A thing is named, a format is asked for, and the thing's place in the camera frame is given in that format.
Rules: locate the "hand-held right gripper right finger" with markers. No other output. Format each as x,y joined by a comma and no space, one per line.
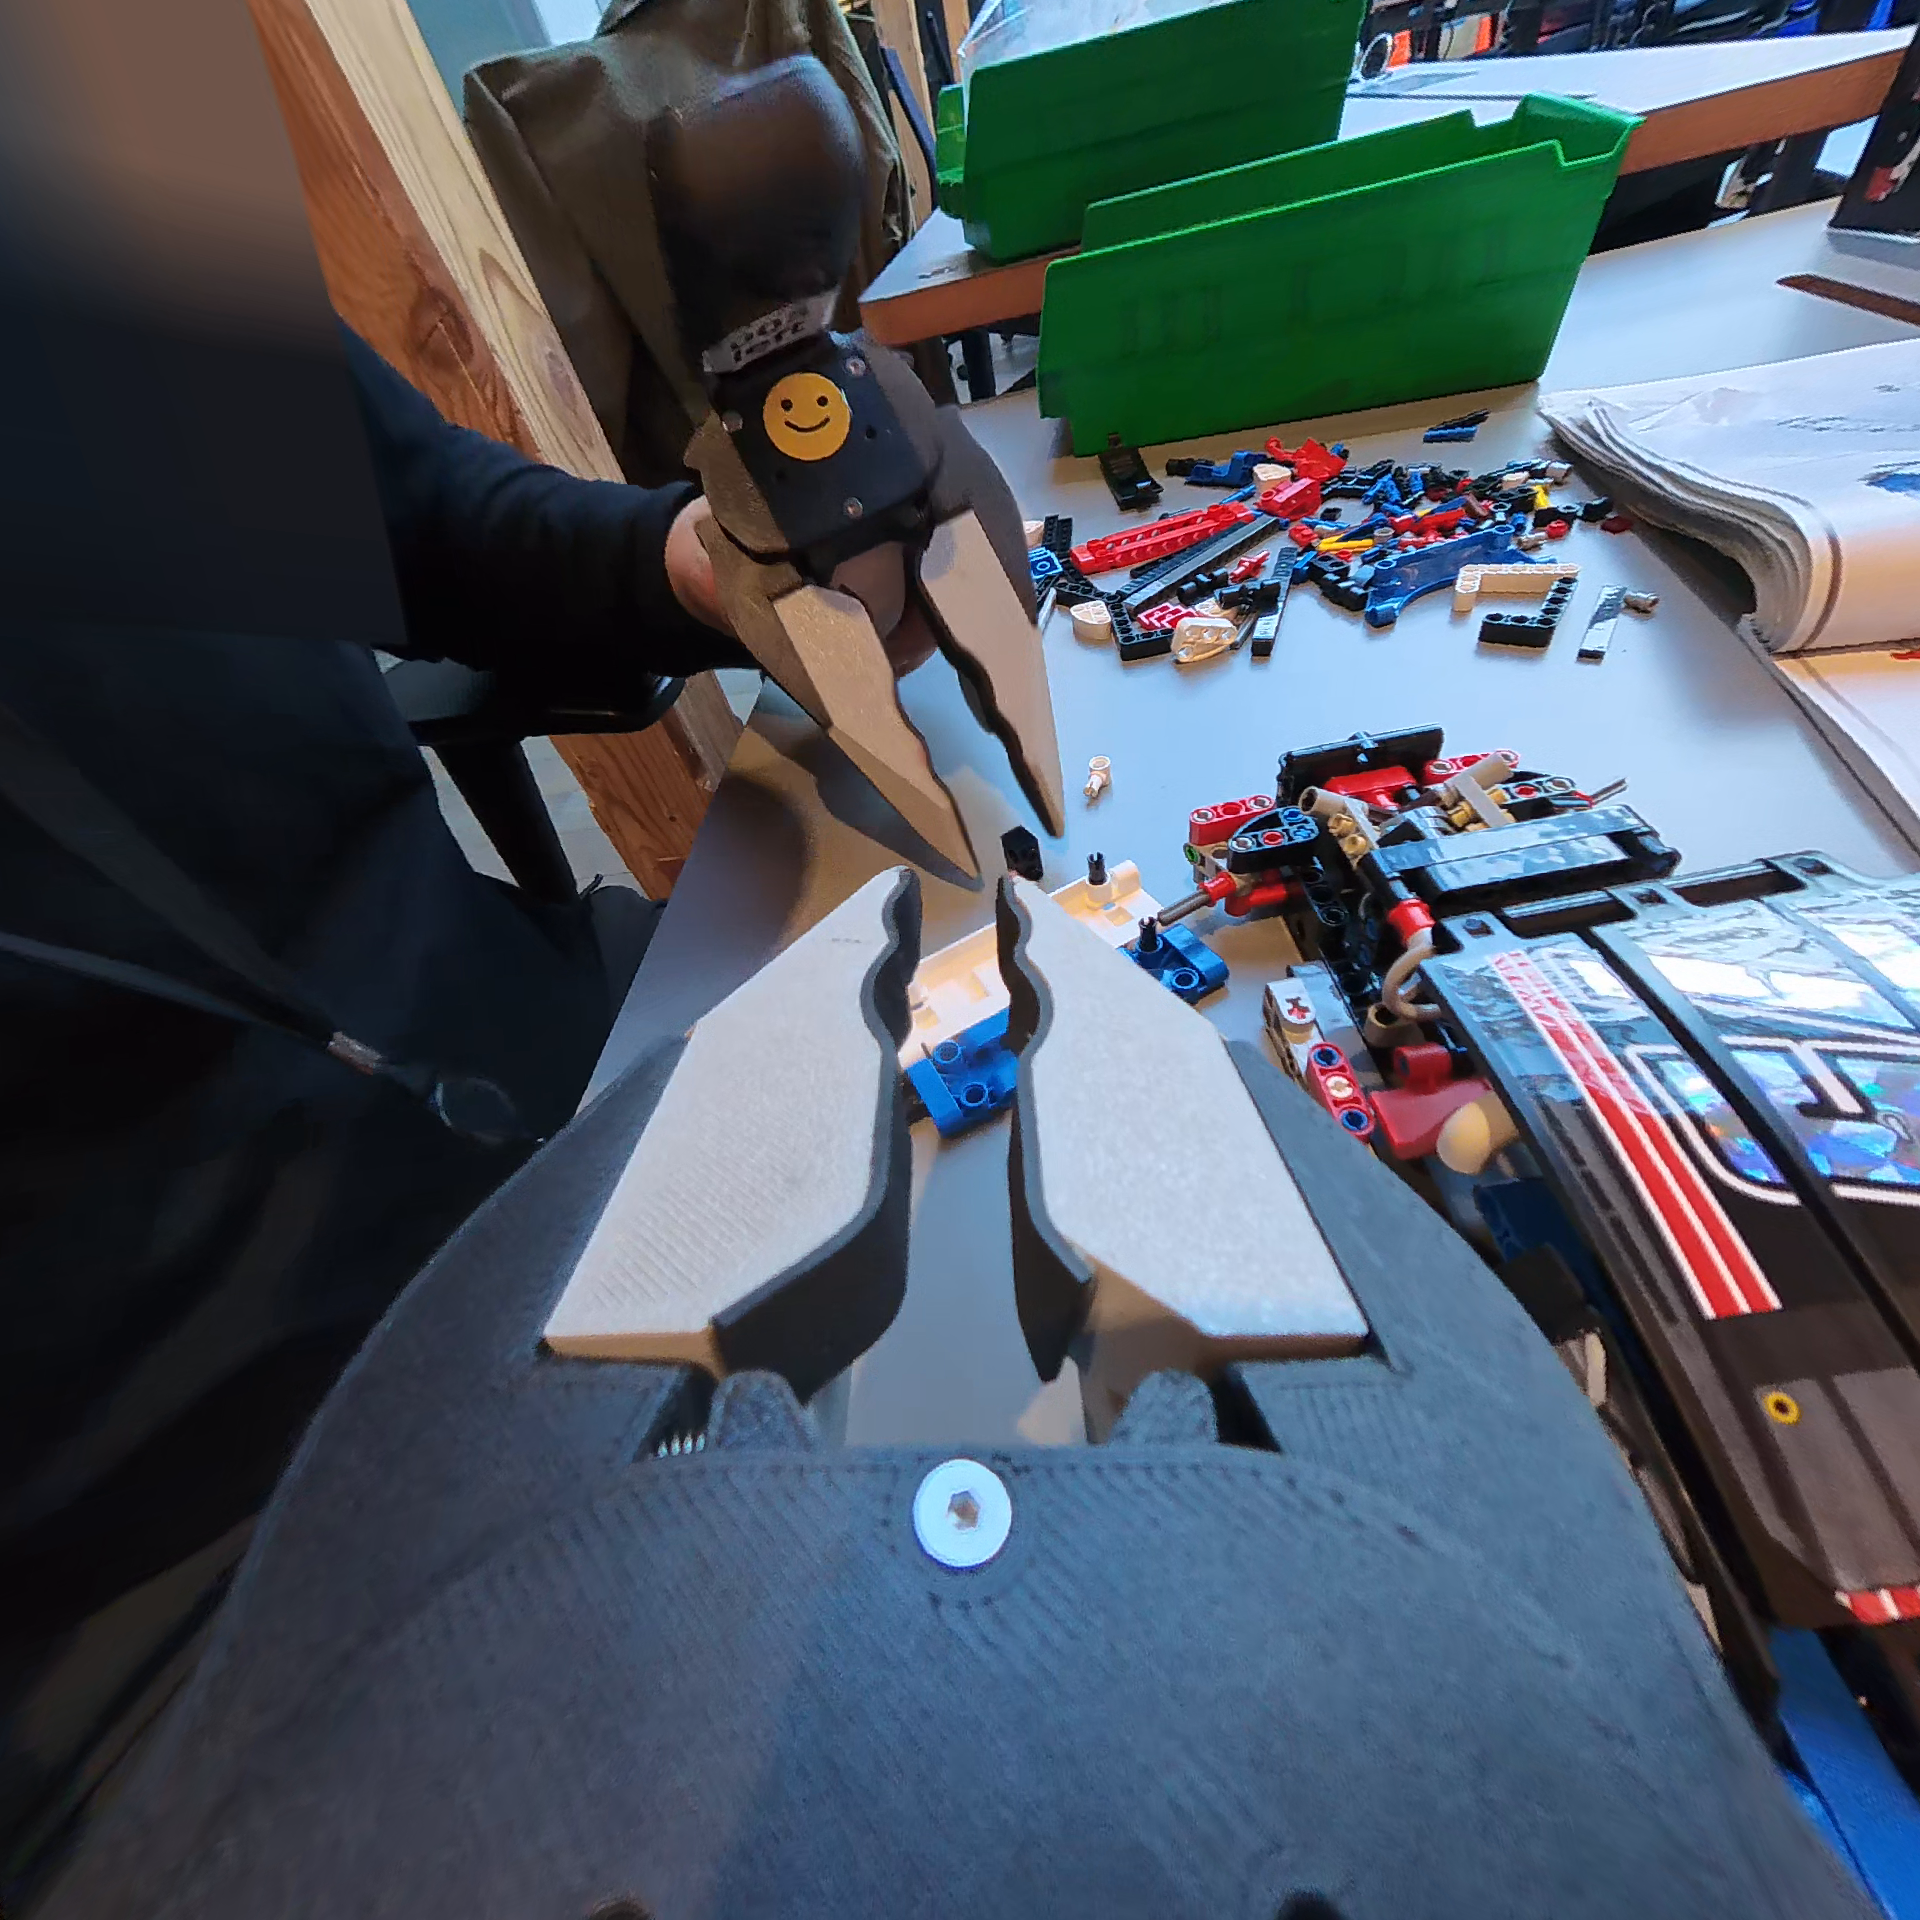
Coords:
1169,1185

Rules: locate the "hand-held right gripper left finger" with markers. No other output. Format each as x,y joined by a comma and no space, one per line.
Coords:
736,1185

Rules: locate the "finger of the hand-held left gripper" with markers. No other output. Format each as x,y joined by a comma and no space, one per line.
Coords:
869,719
997,643

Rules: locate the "small black and blue brick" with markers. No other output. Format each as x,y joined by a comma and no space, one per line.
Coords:
1021,852

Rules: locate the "blue and white brick panel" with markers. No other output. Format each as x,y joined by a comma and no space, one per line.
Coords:
961,1080

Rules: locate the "pile of toy bricks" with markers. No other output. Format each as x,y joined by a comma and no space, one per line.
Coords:
1290,554

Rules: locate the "person's left forearm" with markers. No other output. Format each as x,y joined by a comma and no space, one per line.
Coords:
526,554

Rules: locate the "wooden desk leg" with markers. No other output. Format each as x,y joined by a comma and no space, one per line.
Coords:
419,329

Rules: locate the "grey desk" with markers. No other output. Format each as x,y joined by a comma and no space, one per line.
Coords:
1499,704

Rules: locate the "person's left hand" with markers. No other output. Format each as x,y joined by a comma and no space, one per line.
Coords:
702,561

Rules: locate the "olive jacket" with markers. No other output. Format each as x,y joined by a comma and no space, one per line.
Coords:
583,225

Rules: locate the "black office chair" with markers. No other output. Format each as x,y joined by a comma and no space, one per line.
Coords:
511,751

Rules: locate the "green plastic bin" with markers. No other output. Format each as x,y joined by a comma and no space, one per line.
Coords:
1318,315
1141,120

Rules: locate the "toy brick car chassis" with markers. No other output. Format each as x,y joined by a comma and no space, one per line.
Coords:
1574,976

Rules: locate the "white angled beam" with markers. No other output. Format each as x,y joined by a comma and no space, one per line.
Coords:
1514,577

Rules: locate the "black angled beam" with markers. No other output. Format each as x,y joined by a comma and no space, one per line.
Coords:
1530,621

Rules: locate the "person's dark clothing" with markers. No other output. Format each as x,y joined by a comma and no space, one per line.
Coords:
181,1049

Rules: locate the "building instruction booklet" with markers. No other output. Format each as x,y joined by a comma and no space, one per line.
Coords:
1768,495

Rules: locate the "toy car set box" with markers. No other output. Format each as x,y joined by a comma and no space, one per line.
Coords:
1883,181

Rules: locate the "blue arched frame piece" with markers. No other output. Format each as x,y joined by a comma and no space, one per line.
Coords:
1426,577

